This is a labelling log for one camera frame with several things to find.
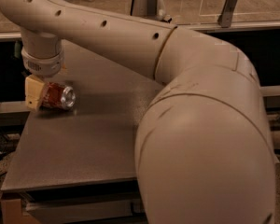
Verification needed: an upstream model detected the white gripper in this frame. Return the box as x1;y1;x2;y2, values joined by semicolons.
21;48;64;111

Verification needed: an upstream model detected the red coke can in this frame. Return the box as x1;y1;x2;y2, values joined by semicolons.
42;82;76;110

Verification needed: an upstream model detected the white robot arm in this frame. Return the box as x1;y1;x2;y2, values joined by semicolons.
0;0;275;224

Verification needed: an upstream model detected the grey drawer with handle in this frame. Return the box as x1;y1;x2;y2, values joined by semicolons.
26;193;147;224

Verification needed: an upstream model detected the middle metal rail bracket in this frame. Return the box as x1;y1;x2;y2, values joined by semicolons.
147;0;158;17

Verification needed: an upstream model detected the metal rail bracket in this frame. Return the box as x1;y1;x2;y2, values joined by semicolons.
217;0;238;28
147;0;158;17

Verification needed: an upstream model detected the right metal rail bracket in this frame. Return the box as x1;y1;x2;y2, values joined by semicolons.
217;0;238;28

